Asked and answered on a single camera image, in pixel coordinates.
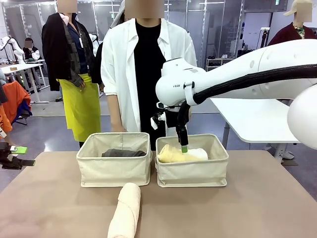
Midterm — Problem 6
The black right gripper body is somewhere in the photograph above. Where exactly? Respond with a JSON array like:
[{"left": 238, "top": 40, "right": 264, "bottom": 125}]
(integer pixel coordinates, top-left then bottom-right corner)
[{"left": 164, "top": 106, "right": 179, "bottom": 129}]

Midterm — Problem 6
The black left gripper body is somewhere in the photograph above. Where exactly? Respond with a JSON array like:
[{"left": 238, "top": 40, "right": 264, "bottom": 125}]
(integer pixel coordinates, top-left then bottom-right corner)
[{"left": 0, "top": 142, "right": 15, "bottom": 170}]

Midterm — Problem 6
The yellow towel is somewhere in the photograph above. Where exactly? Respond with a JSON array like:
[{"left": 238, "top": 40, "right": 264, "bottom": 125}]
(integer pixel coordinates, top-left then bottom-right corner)
[{"left": 158, "top": 144, "right": 199, "bottom": 164}]

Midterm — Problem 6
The white towel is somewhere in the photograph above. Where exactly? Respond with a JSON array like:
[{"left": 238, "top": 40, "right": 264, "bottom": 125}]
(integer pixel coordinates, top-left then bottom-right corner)
[{"left": 186, "top": 147, "right": 209, "bottom": 161}]

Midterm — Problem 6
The grey towel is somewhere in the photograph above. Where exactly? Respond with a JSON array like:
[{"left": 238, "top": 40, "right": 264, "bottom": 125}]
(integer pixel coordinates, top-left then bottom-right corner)
[{"left": 101, "top": 148, "right": 148, "bottom": 158}]

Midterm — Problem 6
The person's right forearm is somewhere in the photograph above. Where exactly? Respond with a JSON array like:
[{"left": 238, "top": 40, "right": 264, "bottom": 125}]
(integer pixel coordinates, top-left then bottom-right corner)
[{"left": 106, "top": 93, "right": 125, "bottom": 127}]

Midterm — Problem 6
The person's right hand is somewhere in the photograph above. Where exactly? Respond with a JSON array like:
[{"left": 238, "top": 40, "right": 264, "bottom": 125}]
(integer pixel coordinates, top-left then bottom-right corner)
[{"left": 110, "top": 123, "right": 127, "bottom": 133}]

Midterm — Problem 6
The cream fabric basket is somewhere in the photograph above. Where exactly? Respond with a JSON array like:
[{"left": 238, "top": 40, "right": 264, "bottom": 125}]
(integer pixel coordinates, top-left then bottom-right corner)
[
  {"left": 76, "top": 132, "right": 153, "bottom": 188},
  {"left": 155, "top": 133, "right": 229, "bottom": 188}
]

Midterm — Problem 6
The orange jacket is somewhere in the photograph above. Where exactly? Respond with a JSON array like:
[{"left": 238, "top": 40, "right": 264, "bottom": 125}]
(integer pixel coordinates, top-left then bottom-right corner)
[{"left": 0, "top": 81, "right": 33, "bottom": 140}]

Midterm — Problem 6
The person in white shirt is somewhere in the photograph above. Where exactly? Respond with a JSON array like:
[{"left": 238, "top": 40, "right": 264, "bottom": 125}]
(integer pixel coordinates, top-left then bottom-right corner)
[{"left": 100, "top": 0, "right": 198, "bottom": 150}]

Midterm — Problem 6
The white side table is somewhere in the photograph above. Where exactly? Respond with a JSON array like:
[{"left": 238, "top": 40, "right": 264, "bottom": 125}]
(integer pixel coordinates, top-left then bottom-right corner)
[{"left": 210, "top": 98, "right": 302, "bottom": 164}]

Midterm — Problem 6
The white background desk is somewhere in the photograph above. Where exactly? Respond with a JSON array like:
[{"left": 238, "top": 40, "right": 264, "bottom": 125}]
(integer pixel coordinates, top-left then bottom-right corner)
[{"left": 0, "top": 59, "right": 50, "bottom": 104}]

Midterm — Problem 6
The rolled cream towel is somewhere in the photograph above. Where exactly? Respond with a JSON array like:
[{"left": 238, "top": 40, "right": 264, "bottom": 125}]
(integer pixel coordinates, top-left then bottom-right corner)
[{"left": 106, "top": 182, "right": 142, "bottom": 238}]

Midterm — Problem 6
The seated background person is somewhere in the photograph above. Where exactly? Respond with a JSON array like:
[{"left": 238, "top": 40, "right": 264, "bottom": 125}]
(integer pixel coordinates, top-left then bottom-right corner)
[{"left": 22, "top": 37, "right": 41, "bottom": 61}]

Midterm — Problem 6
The black corrugated cable hose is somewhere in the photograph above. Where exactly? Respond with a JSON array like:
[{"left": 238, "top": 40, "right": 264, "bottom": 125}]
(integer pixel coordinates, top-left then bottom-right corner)
[{"left": 175, "top": 63, "right": 317, "bottom": 136}]

